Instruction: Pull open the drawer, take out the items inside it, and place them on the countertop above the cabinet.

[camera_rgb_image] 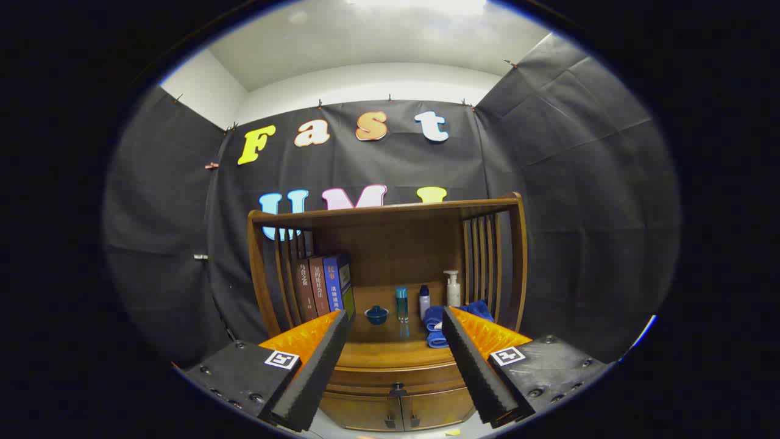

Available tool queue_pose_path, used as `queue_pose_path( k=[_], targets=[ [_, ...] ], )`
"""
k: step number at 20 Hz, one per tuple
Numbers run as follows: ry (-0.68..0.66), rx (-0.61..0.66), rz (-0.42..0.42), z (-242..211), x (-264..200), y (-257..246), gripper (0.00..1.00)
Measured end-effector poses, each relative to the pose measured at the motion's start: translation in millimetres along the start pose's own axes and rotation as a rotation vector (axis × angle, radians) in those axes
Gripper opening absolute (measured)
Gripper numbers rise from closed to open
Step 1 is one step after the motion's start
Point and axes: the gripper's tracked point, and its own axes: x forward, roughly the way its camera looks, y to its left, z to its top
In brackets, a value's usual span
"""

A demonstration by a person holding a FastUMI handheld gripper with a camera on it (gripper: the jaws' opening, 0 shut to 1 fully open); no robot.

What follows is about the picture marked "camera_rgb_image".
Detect wooden cabinet door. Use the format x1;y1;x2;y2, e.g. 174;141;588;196
318;393;404;432
401;390;477;431

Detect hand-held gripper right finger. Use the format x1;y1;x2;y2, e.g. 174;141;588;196
441;305;612;427

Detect folded blue towel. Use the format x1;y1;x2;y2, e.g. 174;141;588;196
424;300;494;349

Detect wooden countertop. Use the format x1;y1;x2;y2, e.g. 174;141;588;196
334;285;467;370

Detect wooden cabinet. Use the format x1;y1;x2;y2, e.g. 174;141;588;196
247;192;528;432

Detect wooden drawer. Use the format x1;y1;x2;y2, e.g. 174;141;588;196
326;363;473;400

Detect white pump bottle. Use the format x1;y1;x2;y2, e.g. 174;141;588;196
443;270;462;307

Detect blue book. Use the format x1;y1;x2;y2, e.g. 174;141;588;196
323;253;356;321

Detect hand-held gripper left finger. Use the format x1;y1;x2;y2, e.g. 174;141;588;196
182;310;353;434

